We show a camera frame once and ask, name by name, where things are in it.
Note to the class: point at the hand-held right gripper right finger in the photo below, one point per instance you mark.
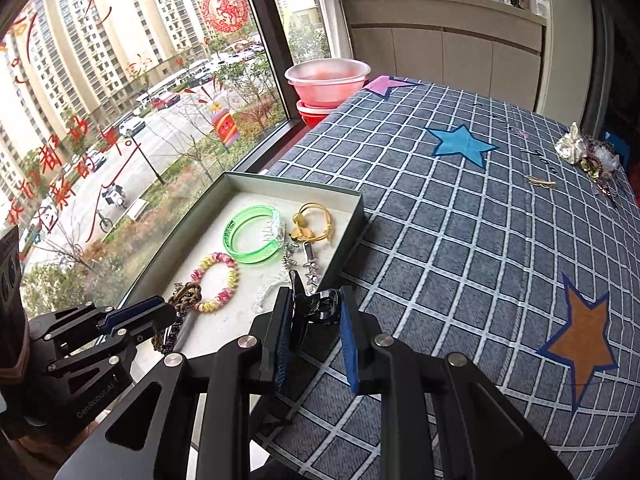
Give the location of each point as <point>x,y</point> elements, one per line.
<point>350,340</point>

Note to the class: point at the pink plastic bowl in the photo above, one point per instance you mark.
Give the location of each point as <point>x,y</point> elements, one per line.
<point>325,90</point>

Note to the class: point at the cream polka-dot scrunchie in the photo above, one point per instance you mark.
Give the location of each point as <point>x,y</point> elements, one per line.
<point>570,145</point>

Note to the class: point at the black hair claw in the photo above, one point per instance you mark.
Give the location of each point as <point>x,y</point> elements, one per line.
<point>320,305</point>

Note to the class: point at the dark green jewelry box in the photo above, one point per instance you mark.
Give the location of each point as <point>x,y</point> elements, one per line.
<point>235,195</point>

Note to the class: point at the green transparent bangle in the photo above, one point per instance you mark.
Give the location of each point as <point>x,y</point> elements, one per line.
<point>250,256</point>

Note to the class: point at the grey checked star bedsheet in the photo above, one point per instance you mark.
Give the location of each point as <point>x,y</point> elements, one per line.
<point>450,260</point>

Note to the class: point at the red cartoon window decal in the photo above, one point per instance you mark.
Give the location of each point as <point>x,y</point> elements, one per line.
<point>225,127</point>

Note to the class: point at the pile of hair accessories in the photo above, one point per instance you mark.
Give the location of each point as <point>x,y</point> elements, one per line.
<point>600,160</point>

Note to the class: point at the red horse window decal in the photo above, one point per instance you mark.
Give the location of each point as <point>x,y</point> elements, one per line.
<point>225,10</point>

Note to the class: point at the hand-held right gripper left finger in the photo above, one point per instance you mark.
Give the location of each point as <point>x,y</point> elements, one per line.
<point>282,340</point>

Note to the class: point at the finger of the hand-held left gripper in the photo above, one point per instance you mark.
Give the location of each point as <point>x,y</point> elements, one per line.
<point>130,310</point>
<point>125,342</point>

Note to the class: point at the red plastic bowl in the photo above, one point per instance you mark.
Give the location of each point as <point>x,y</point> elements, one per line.
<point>315,117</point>

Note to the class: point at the red window lettering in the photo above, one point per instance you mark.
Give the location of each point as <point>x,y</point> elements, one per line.
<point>52,162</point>

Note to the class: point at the beige cabinet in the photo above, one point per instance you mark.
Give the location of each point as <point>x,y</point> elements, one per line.
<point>440,60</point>

